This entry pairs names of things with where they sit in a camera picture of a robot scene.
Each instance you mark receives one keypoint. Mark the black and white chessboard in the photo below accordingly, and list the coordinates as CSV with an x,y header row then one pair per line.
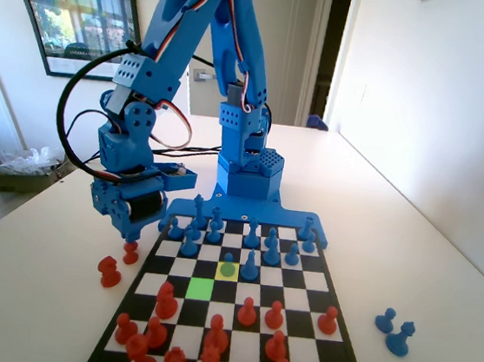
x,y
313,281

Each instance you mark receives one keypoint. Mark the blue geared gripper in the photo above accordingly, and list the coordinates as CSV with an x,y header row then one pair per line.
x,y
144,208

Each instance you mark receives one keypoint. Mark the olive cardboard box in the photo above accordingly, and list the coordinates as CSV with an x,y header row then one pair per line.
x,y
19,182

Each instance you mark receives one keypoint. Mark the white wall switch plate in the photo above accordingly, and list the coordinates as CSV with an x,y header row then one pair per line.
x,y
359,94

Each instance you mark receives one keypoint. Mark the blue board mounting plate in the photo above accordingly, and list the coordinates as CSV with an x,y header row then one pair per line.
x,y
290,217

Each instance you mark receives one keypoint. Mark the clear crumpled plastic bag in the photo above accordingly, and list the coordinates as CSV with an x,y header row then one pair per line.
x,y
30,161

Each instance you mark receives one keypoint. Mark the blue queen piece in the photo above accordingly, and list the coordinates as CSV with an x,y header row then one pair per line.
x,y
252,236

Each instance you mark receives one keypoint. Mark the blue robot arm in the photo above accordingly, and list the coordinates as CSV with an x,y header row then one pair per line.
x,y
249,37

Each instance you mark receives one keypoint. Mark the small blue plastic part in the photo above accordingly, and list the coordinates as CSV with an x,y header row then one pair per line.
x,y
316,123

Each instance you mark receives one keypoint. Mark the black framed poster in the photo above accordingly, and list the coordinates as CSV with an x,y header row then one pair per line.
x,y
91,11

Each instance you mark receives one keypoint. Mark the white door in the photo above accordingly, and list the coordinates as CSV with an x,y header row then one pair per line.
x,y
292,42

